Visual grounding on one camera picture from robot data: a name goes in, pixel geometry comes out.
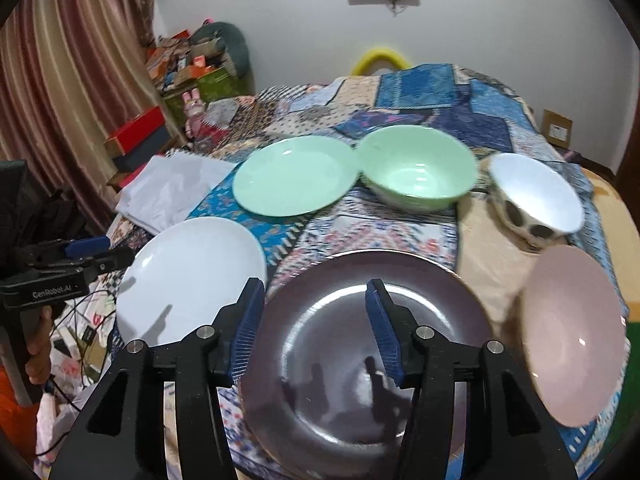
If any white spotted bowl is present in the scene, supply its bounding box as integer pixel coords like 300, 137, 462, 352
487, 152, 585, 249

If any green box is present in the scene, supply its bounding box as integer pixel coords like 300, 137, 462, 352
162, 67, 239, 116

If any cardboard box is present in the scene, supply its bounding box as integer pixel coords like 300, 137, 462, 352
542, 109, 574, 150

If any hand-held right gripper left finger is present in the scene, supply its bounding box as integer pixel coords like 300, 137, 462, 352
47, 276, 266, 480

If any beige plate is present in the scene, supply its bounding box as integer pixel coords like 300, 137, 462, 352
240, 250, 496, 478

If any yellow hoop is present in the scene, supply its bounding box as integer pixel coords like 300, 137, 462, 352
351, 47, 414, 76

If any large mint green bowl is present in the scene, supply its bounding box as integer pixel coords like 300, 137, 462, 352
232, 135, 359, 218

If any grey stuffed pillow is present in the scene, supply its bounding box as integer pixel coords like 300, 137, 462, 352
190, 20, 251, 79

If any black cable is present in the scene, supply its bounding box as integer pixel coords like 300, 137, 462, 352
47, 285, 128, 413

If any striped curtain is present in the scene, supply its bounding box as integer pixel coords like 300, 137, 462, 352
0, 0, 186, 233

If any white folded cloth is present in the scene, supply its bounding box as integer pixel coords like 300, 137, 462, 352
116, 155, 236, 235

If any white plate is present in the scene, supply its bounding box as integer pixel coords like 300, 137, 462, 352
116, 217, 267, 358

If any patchwork blanket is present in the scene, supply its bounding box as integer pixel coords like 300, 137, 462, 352
107, 62, 631, 480

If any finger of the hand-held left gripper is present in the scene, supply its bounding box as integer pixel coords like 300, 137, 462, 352
35, 246, 137, 282
30, 236, 112, 267

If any pile of assorted packets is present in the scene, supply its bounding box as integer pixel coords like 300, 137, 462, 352
145, 30, 231, 94

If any pink rabbit toy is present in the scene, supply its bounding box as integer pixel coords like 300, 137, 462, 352
182, 87, 209, 140

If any person's left hand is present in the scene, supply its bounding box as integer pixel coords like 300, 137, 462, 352
24, 306, 54, 387

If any pink plate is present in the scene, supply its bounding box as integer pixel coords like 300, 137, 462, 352
520, 245, 629, 429

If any dark grey box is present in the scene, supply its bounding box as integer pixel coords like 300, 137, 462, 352
112, 127, 184, 174

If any red box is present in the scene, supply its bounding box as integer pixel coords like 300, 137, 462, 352
104, 106, 166, 157

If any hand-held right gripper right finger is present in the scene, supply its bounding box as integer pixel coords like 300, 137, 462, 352
365, 278, 571, 480

